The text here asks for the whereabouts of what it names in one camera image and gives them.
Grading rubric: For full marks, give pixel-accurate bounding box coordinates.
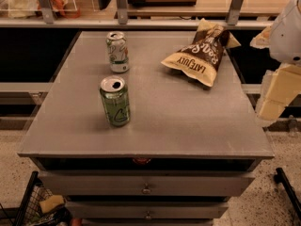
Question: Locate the lower grey drawer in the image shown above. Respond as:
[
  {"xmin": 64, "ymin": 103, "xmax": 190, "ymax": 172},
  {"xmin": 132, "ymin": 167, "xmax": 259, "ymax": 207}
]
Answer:
[{"xmin": 67, "ymin": 202, "xmax": 228, "ymax": 219}]

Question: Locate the black frame bar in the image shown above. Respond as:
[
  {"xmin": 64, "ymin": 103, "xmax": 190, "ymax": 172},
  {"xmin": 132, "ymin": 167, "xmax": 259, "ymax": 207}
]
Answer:
[{"xmin": 274, "ymin": 168, "xmax": 301, "ymax": 220}]

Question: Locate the black wire basket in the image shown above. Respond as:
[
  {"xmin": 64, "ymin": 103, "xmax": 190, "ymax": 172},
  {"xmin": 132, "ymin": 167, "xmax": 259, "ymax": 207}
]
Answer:
[{"xmin": 13, "ymin": 171, "xmax": 71, "ymax": 226}]

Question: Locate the upper grey drawer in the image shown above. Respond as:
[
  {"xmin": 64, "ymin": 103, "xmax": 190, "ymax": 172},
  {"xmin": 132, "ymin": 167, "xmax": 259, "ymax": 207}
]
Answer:
[{"xmin": 40, "ymin": 171, "xmax": 254, "ymax": 197}]

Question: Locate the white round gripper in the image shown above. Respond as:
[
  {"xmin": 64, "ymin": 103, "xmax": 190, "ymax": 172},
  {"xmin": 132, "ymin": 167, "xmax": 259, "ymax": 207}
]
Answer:
[{"xmin": 250, "ymin": 0, "xmax": 301, "ymax": 121}]

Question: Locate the brown cream chip bag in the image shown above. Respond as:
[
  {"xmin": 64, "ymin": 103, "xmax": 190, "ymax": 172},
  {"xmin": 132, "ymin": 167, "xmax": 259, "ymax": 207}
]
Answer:
[{"xmin": 162, "ymin": 19, "xmax": 241, "ymax": 88}]

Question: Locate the grey drawer cabinet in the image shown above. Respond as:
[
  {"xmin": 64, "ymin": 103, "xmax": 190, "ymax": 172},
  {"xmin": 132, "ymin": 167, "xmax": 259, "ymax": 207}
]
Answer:
[{"xmin": 20, "ymin": 31, "xmax": 274, "ymax": 226}]

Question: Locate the grey metal shelf rail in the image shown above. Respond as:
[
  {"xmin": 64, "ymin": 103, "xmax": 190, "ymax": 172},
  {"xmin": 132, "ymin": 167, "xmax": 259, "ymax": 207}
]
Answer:
[{"xmin": 0, "ymin": 17, "xmax": 275, "ymax": 30}]

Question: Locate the yellow sponge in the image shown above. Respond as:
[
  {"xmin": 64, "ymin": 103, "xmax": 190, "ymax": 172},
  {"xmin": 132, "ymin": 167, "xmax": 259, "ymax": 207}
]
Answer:
[{"xmin": 40, "ymin": 195, "xmax": 65, "ymax": 214}]

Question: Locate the clear plastic bin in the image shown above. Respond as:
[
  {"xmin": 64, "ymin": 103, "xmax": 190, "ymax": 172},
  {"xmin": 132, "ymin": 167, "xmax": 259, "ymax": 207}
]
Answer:
[{"xmin": 0, "ymin": 0, "xmax": 80, "ymax": 19}]

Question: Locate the green soda can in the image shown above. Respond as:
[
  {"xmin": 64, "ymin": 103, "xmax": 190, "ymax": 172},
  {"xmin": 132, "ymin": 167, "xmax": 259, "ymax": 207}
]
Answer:
[{"xmin": 100, "ymin": 75, "xmax": 130, "ymax": 126}]

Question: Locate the grey drawer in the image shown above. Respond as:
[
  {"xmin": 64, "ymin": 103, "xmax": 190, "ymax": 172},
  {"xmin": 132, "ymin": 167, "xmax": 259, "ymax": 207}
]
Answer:
[
  {"xmin": 67, "ymin": 202, "xmax": 228, "ymax": 219},
  {"xmin": 40, "ymin": 171, "xmax": 254, "ymax": 197}
]

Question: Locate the white green 7up can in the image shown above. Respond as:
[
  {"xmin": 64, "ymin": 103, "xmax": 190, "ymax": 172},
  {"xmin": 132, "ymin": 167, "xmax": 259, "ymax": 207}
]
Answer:
[{"xmin": 106, "ymin": 31, "xmax": 129, "ymax": 73}]

